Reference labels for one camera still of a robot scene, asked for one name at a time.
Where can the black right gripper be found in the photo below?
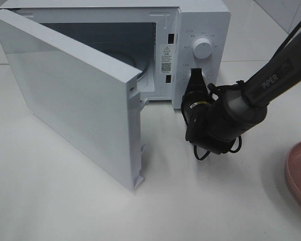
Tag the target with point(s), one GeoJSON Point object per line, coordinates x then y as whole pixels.
{"type": "Point", "coordinates": [195, 104]}

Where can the white microwave door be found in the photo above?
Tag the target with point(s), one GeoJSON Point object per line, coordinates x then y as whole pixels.
{"type": "Point", "coordinates": [88, 97]}

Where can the pink plate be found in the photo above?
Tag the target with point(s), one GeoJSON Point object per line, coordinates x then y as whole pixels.
{"type": "Point", "coordinates": [292, 172]}

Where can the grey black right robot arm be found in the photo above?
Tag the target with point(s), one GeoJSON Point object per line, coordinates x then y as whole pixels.
{"type": "Point", "coordinates": [217, 116]}

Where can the lower white microwave knob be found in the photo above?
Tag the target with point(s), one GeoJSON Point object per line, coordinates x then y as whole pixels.
{"type": "Point", "coordinates": [205, 75]}

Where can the white microwave knob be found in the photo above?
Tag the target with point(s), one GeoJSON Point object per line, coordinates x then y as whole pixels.
{"type": "Point", "coordinates": [205, 75]}
{"type": "Point", "coordinates": [202, 47]}

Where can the upper white microwave knob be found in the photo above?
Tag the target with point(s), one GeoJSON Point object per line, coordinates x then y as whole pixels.
{"type": "Point", "coordinates": [202, 47]}

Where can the white microwave oven body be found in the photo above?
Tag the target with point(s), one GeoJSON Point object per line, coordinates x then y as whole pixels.
{"type": "Point", "coordinates": [163, 30]}

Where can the glass microwave turntable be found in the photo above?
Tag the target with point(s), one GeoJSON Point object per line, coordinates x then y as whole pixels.
{"type": "Point", "coordinates": [142, 63]}

